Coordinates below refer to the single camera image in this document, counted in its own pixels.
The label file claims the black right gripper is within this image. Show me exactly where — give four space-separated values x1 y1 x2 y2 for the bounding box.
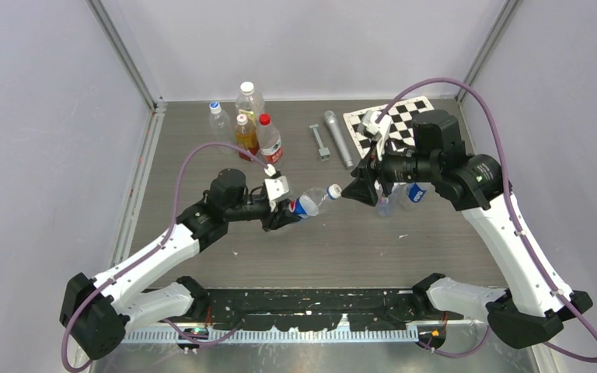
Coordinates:
341 136 438 206

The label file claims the silver microphone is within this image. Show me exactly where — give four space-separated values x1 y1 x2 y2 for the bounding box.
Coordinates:
323 110 354 169

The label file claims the clear bottle pink label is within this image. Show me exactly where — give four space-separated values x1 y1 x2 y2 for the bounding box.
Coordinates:
375 183 403 218

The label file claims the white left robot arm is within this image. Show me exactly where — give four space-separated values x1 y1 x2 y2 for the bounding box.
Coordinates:
60 169 301 361

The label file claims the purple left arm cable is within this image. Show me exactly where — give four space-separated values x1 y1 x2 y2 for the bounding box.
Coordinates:
60 142 278 373

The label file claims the tall white cap bottle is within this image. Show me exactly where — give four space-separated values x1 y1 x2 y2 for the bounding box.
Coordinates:
236 81 265 125

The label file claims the amber liquid bottle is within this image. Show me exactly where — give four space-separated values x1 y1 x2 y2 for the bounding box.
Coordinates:
236 114 260 156

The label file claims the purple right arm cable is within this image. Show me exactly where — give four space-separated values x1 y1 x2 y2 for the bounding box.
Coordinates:
375 77 597 364

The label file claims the blue label clear bottle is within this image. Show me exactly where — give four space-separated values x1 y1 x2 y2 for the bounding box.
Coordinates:
405 182 431 207

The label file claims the Pepsi label clear bottle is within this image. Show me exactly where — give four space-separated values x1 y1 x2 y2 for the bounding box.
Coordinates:
290 186 336 218

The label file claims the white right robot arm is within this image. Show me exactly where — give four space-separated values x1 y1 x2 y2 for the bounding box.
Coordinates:
342 110 592 349

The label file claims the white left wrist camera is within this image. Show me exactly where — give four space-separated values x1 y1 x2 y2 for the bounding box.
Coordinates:
264 164 291 211

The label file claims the white bottle cap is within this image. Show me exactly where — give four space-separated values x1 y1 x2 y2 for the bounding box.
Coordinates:
326 184 342 200

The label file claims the blue white cap bottle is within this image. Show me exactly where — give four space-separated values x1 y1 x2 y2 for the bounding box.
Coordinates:
209 101 236 145

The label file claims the black white chessboard mat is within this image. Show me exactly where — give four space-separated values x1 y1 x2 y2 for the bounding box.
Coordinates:
343 96 434 158

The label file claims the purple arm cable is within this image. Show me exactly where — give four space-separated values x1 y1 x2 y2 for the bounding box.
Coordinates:
375 77 597 364
60 142 278 373

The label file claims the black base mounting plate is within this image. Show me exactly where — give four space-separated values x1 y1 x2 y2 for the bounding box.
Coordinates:
157 288 464 333

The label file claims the red cap clear bottle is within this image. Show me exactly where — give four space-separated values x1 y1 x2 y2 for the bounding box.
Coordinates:
257 113 283 164

